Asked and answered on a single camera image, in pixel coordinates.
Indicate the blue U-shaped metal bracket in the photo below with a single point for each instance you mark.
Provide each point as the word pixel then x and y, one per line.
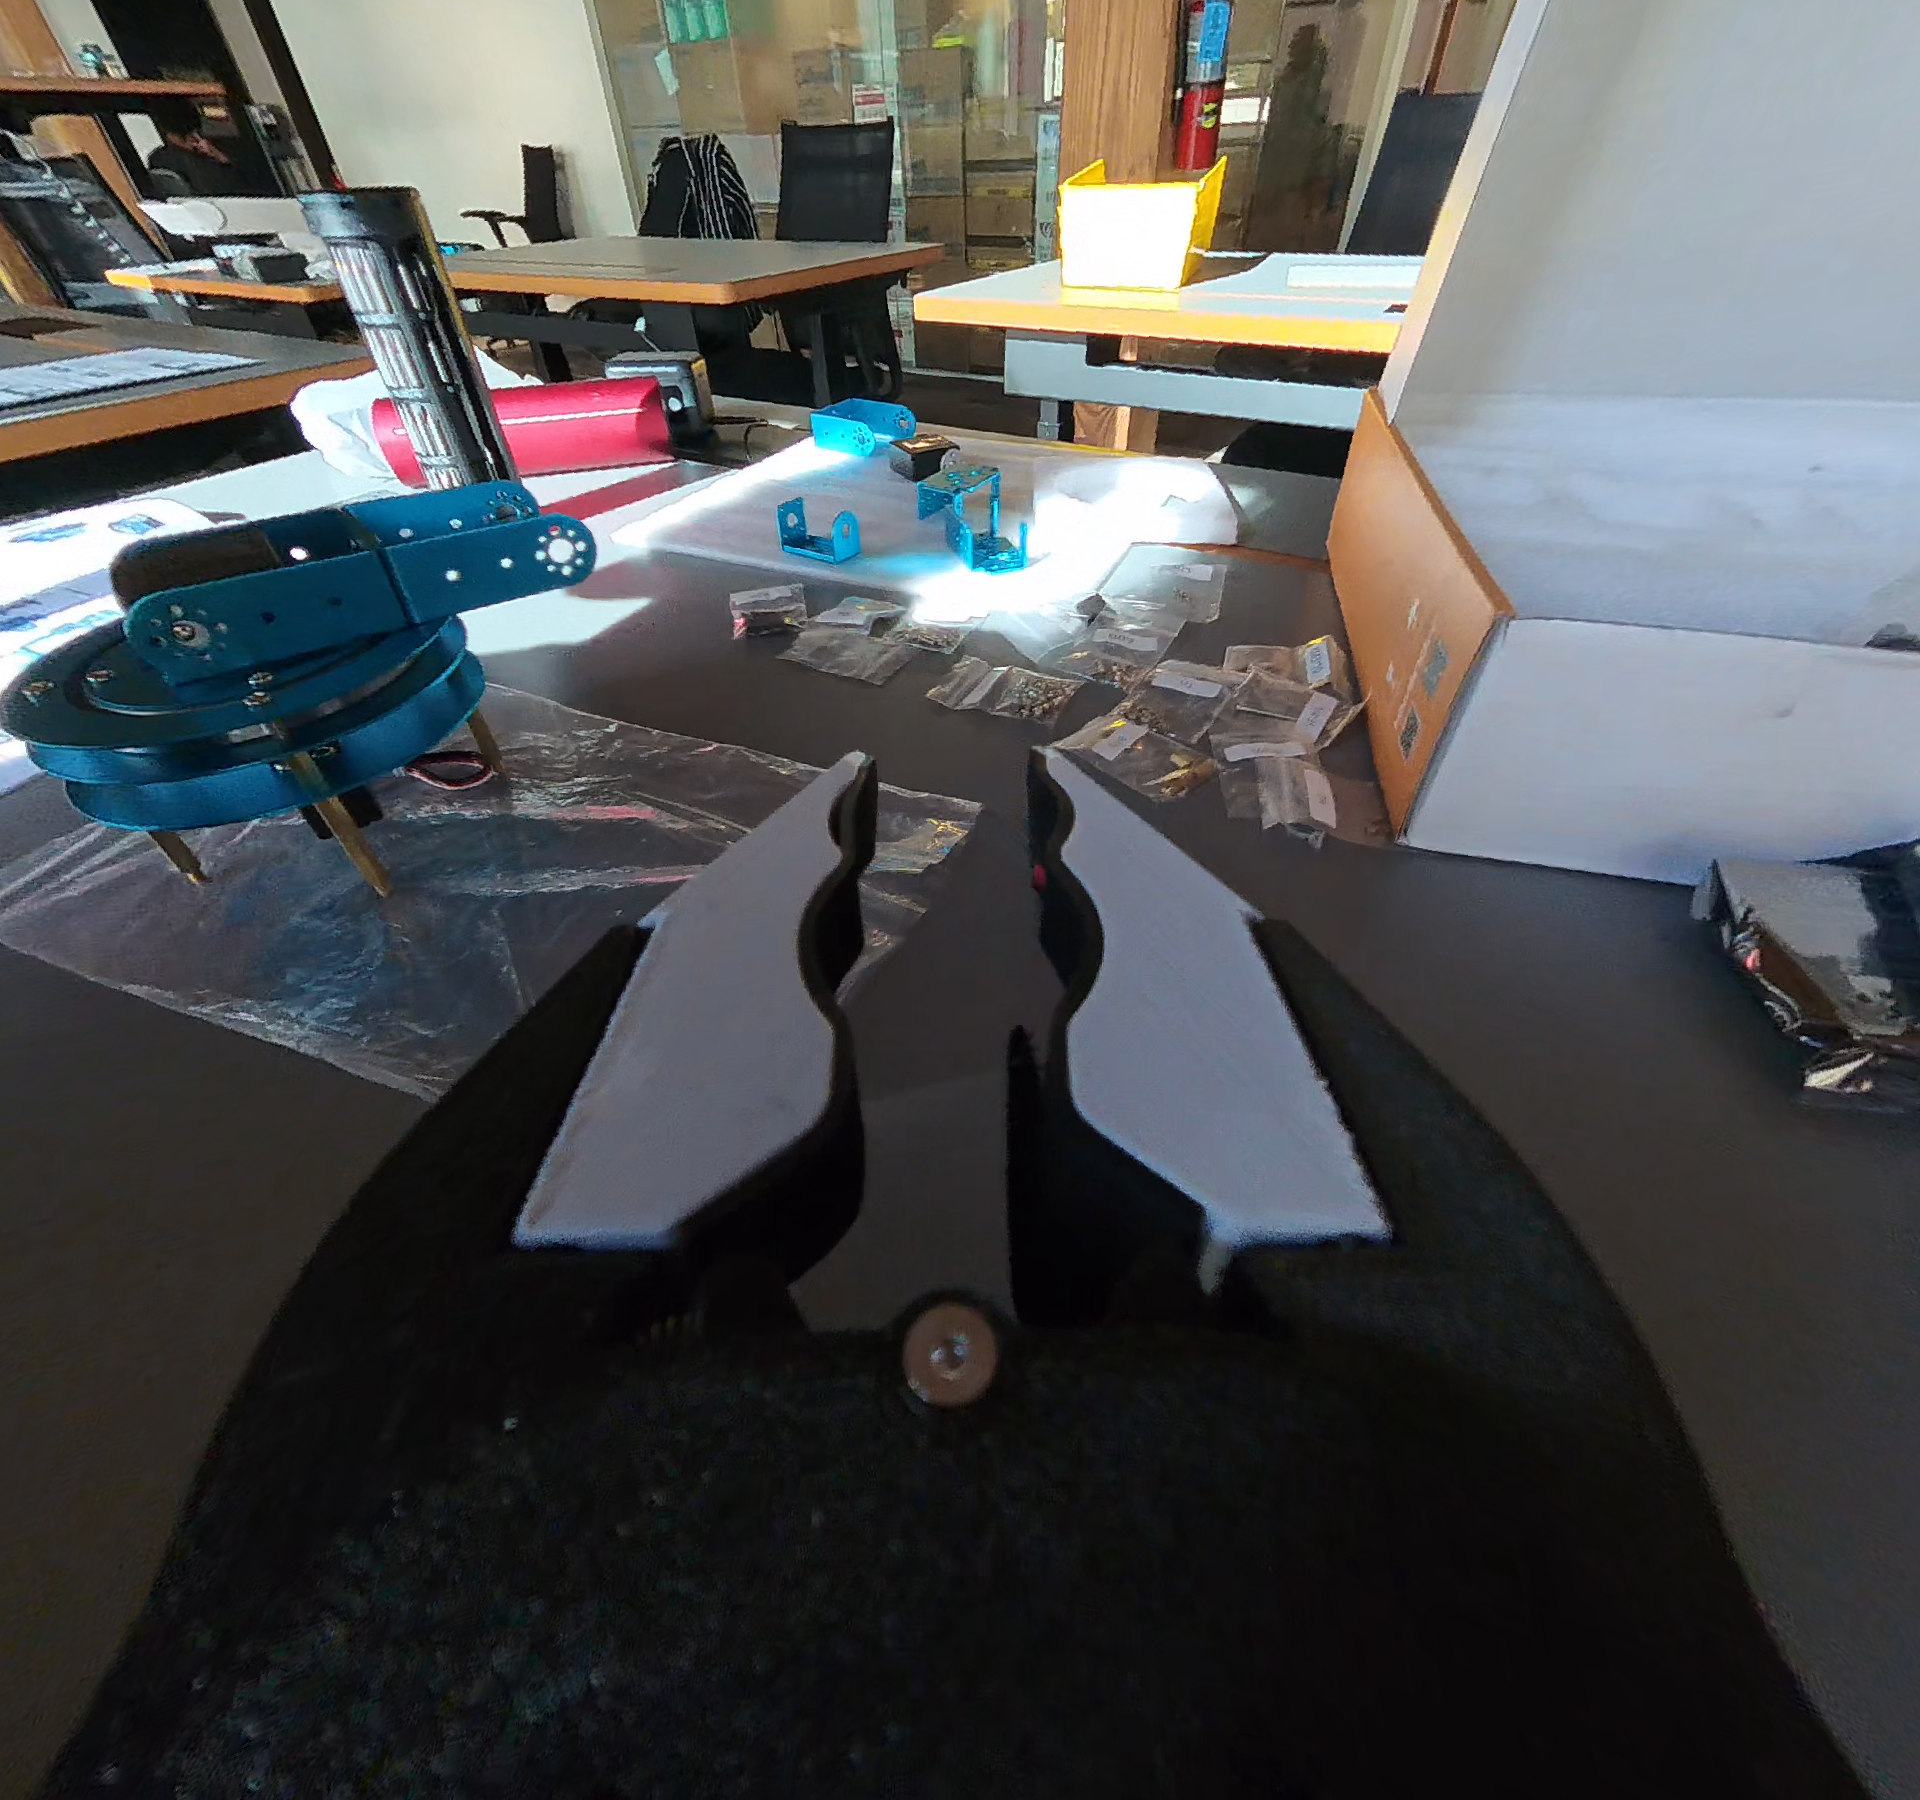
pixel 816 534

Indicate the pile of small screw bags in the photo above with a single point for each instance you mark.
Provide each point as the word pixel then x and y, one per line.
pixel 1138 720

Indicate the grey electronic device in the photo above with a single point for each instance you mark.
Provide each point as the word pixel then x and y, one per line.
pixel 658 389

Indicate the white crumpled plastic bag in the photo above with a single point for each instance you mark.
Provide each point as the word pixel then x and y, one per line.
pixel 336 443

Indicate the red fire extinguisher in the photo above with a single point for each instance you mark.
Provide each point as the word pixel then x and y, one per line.
pixel 1198 62

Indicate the red metal tube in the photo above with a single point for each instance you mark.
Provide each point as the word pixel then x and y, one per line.
pixel 583 423

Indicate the black servo motor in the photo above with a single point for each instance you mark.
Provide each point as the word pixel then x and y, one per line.
pixel 923 458

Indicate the large clear plastic bag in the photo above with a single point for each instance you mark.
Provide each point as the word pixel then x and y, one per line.
pixel 448 930

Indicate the stack of cardboard boxes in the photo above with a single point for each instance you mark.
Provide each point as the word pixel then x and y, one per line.
pixel 780 62

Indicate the orange and white cardboard box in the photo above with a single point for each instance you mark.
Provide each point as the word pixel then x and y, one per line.
pixel 1650 720

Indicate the blue toy robot arm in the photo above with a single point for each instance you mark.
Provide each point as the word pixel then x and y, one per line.
pixel 300 585

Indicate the shiny antistatic bag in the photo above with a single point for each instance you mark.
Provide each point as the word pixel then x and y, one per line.
pixel 1814 961

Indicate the yellow storage bin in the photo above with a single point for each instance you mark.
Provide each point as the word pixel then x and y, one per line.
pixel 1138 234

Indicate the grey desk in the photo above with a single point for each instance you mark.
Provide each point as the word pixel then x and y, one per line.
pixel 1501 1156

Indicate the white foam sheet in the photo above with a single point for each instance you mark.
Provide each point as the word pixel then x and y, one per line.
pixel 1081 511

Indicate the black office chair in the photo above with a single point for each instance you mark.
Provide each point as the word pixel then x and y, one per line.
pixel 833 179
pixel 1409 179
pixel 531 196

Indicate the black screwdriver bit holder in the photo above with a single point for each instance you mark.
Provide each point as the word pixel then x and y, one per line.
pixel 405 331

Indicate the white instruction booklet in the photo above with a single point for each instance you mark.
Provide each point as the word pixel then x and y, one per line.
pixel 61 570

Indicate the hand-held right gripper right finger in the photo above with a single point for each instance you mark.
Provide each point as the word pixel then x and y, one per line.
pixel 1198 1079

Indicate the orange-edged office desk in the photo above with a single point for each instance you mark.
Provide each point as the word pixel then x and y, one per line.
pixel 1170 315
pixel 149 397
pixel 675 262

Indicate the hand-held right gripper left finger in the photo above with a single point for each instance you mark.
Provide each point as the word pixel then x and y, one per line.
pixel 704 1079

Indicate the office chair with striped jacket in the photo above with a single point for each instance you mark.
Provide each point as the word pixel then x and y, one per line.
pixel 699 188

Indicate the wooden pillar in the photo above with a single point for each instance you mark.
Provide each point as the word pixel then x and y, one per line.
pixel 1124 15

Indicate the blue multi-hole metal bracket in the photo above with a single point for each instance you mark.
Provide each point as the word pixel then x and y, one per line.
pixel 975 518

